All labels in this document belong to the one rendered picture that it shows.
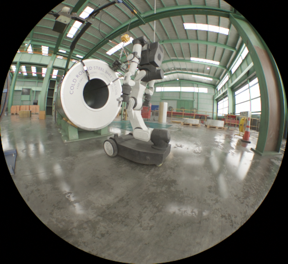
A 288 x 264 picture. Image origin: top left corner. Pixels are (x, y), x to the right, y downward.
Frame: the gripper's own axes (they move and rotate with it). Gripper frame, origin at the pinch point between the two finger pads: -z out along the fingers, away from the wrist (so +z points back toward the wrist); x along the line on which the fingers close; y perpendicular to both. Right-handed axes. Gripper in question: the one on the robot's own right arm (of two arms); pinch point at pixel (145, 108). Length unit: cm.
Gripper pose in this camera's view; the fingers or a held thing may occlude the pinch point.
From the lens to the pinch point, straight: 123.5
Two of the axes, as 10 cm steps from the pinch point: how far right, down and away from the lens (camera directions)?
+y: -5.0, 0.3, -8.7
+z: 2.4, -9.5, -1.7
